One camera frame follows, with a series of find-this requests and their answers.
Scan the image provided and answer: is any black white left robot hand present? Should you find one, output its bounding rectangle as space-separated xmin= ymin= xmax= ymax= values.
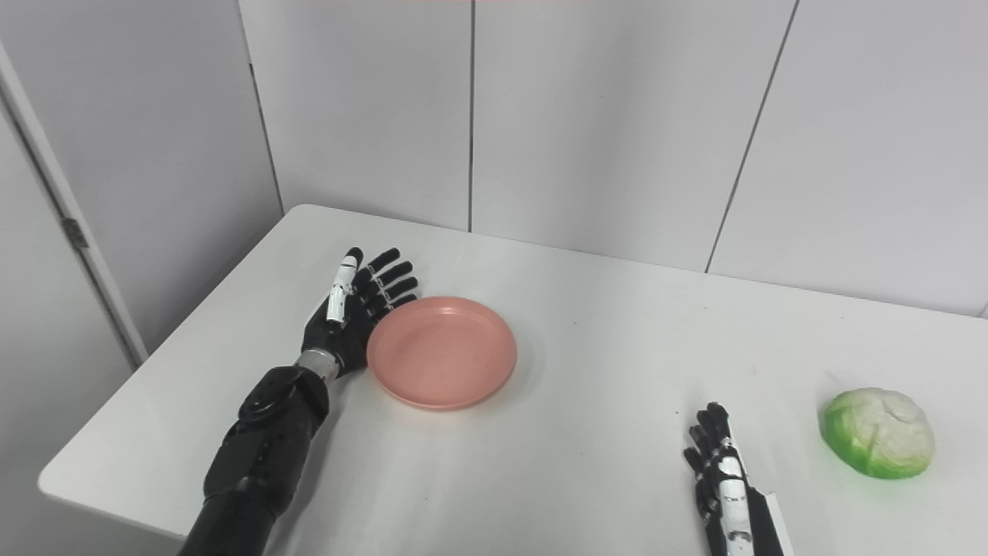
xmin=301 ymin=247 xmax=419 ymax=378

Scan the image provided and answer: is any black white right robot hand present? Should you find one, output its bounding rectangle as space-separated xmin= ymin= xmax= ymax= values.
xmin=682 ymin=402 xmax=796 ymax=556

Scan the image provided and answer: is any pink round plate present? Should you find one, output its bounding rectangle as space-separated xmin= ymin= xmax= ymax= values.
xmin=367 ymin=296 xmax=518 ymax=411

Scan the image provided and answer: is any green white cabbage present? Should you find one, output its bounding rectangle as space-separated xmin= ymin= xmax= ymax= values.
xmin=820 ymin=388 xmax=936 ymax=480

